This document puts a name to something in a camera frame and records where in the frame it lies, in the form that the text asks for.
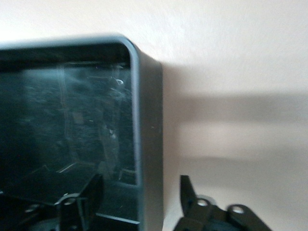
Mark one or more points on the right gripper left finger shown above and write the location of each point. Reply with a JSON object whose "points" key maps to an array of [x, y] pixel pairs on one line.
{"points": [[79, 211]]}

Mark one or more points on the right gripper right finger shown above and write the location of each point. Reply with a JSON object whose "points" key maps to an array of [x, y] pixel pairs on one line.
{"points": [[204, 211]]}

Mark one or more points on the black plastic box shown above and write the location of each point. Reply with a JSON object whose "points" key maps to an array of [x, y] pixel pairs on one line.
{"points": [[72, 115]]}

